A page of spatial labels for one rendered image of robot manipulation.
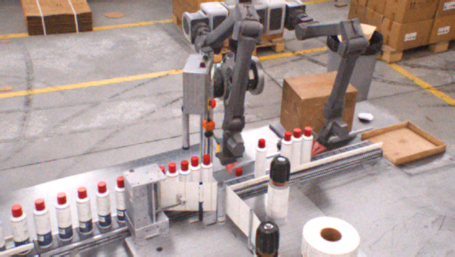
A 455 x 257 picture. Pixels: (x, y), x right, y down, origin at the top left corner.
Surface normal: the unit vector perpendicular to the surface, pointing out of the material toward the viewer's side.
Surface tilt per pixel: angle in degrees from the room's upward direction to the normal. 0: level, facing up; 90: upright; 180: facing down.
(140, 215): 90
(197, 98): 90
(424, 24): 87
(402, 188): 0
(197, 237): 0
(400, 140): 0
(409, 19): 92
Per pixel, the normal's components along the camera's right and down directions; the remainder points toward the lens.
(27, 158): 0.02, -0.86
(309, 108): 0.30, 0.50
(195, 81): -0.13, 0.51
